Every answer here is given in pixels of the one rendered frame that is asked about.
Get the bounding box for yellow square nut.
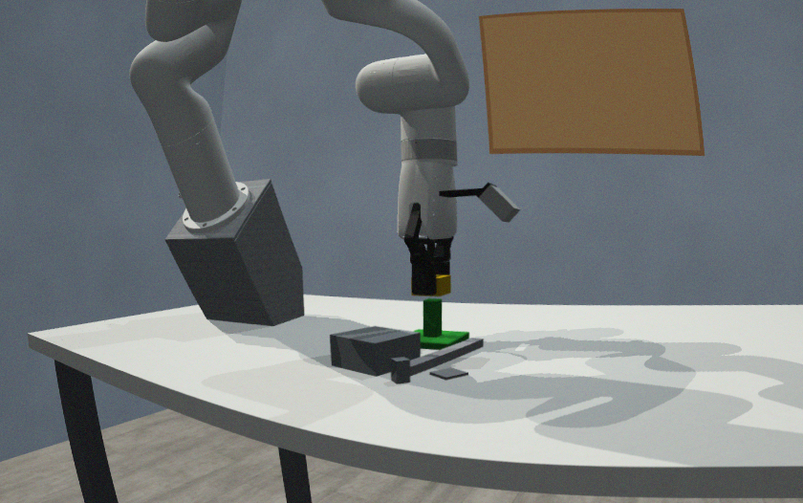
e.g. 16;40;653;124
411;274;451;296

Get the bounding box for dark grey long bar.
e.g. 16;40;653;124
410;338;484;376

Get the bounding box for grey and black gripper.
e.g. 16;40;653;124
398;159;458;295

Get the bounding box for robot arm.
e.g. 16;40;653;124
130;0;520;233

